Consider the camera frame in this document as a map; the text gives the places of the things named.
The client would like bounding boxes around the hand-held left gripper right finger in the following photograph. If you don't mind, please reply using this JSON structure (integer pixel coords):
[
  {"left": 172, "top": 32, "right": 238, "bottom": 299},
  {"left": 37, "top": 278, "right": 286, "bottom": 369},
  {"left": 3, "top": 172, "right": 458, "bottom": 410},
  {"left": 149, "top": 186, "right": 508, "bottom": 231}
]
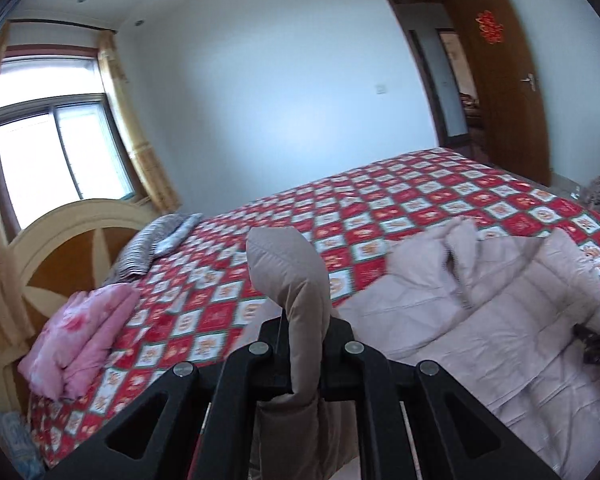
[{"left": 320, "top": 312, "right": 563, "bottom": 480}]

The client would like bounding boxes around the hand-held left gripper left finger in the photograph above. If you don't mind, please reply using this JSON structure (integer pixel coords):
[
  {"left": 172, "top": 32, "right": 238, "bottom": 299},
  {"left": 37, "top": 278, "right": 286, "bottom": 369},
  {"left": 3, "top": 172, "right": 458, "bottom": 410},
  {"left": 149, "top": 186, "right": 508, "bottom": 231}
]
[{"left": 42, "top": 310, "right": 293, "bottom": 480}]

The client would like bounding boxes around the beige down jacket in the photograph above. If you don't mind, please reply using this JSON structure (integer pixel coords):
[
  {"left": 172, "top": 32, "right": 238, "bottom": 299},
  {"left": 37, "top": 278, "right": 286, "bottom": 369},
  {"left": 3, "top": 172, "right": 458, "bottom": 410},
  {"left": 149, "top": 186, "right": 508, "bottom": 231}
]
[{"left": 245, "top": 217, "right": 600, "bottom": 480}]

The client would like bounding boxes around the bed with red checked sheet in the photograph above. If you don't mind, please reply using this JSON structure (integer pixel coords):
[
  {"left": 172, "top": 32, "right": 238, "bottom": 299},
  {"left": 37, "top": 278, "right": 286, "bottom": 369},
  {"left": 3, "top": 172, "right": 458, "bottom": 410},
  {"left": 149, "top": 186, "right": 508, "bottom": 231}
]
[{"left": 27, "top": 147, "right": 600, "bottom": 468}]

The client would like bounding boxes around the striped grey pillow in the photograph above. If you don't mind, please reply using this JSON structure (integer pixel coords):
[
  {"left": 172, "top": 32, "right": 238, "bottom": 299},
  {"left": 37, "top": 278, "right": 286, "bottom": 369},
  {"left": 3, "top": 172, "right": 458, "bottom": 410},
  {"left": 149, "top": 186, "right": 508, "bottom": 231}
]
[{"left": 102, "top": 212, "right": 203, "bottom": 283}]

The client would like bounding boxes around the pink folded quilt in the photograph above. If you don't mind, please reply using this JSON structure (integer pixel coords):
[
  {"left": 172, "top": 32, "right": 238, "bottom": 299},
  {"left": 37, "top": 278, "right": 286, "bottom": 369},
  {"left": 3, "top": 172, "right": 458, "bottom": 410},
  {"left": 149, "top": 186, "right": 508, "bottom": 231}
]
[{"left": 17, "top": 284, "right": 140, "bottom": 402}]

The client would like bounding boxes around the cream wooden headboard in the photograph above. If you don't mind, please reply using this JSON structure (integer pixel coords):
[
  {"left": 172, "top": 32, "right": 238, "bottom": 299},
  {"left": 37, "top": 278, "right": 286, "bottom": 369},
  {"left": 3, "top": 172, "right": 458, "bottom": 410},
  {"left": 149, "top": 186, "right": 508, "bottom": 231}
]
[{"left": 0, "top": 199, "right": 165, "bottom": 416}]

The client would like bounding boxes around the brown wooden door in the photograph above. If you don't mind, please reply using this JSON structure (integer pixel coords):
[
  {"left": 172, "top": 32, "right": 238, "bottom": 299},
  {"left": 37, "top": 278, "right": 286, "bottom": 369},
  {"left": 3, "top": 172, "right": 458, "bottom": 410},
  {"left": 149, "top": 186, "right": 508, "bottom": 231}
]
[{"left": 447, "top": 0, "right": 553, "bottom": 187}]

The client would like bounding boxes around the clear plastic bag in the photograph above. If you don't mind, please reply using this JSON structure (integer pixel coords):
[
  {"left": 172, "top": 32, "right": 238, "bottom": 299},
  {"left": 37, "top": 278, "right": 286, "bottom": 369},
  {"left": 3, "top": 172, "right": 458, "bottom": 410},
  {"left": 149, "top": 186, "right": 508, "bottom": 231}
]
[{"left": 0, "top": 412, "right": 46, "bottom": 478}]

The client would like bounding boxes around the window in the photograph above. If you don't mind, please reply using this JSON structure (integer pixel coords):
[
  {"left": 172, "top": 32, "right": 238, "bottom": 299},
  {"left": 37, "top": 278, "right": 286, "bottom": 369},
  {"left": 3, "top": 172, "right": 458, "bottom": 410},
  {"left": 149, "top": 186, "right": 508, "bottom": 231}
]
[{"left": 0, "top": 55, "right": 137, "bottom": 231}]

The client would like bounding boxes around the red paper door decoration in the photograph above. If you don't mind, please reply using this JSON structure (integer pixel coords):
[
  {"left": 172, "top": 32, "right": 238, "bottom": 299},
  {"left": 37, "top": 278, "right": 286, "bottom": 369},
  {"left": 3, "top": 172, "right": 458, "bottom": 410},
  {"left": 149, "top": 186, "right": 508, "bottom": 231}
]
[{"left": 475, "top": 9, "right": 503, "bottom": 45}]

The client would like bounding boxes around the curtain rod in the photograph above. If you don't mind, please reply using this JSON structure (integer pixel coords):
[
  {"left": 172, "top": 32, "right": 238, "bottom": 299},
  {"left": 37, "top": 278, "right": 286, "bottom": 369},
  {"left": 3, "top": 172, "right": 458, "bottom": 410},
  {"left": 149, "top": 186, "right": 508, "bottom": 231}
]
[{"left": 7, "top": 19, "right": 118, "bottom": 36}]

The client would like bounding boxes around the brown door frame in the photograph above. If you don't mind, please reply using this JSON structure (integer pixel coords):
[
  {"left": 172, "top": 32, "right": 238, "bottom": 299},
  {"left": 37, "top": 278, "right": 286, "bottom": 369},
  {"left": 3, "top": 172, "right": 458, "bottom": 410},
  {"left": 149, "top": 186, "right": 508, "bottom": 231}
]
[{"left": 382, "top": 0, "right": 476, "bottom": 150}]

